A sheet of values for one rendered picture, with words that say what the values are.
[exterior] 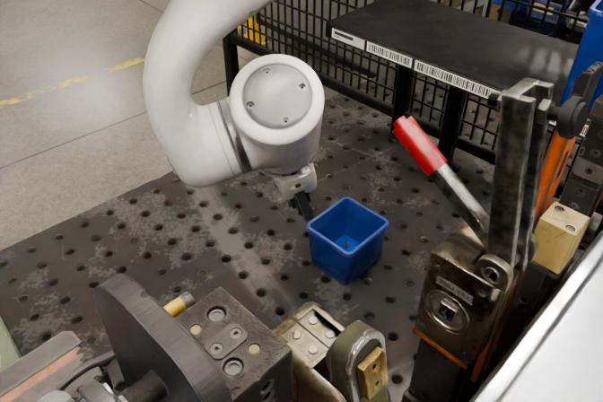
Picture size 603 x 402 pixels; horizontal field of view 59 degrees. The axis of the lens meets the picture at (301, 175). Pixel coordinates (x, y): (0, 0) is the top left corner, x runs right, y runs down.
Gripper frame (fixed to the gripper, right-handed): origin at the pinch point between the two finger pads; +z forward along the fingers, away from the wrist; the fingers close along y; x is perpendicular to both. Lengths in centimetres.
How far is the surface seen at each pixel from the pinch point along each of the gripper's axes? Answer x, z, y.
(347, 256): -4.1, 8.5, -14.5
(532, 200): -15.0, -33.5, -16.8
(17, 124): 99, 171, 109
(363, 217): -10.2, 16.3, -9.4
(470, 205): -11.4, -30.6, -15.3
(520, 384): -8.7, -30.0, -29.8
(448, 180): -10.6, -30.7, -12.6
